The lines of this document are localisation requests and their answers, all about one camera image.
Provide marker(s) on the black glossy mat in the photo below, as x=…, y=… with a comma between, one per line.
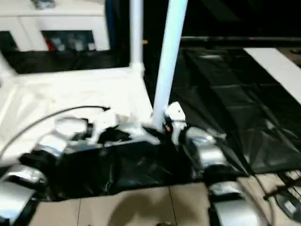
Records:
x=223, y=106

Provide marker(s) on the white cabinet with glass doors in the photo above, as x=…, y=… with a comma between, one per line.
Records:
x=58, y=21

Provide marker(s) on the grey power adapter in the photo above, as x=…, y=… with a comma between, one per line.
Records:
x=290, y=204

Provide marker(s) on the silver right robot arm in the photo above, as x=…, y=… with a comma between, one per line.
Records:
x=209, y=148

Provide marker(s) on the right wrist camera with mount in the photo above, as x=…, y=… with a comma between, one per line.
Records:
x=176, y=113

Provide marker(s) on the dark object on cabinet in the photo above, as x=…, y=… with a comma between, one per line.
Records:
x=43, y=3

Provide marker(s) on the black floor stand leg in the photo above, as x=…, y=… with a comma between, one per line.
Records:
x=277, y=192

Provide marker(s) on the white plastic table leg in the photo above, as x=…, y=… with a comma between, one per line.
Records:
x=169, y=58
x=137, y=35
x=5, y=68

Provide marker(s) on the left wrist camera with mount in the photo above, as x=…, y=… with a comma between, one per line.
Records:
x=103, y=122

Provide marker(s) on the white flat board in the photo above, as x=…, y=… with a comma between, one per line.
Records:
x=275, y=68

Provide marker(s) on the long black bar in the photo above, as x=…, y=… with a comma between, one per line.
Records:
x=235, y=39

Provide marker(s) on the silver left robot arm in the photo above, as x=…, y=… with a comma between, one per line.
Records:
x=58, y=134

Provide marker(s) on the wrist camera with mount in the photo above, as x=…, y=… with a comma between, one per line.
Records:
x=176, y=113
x=103, y=122

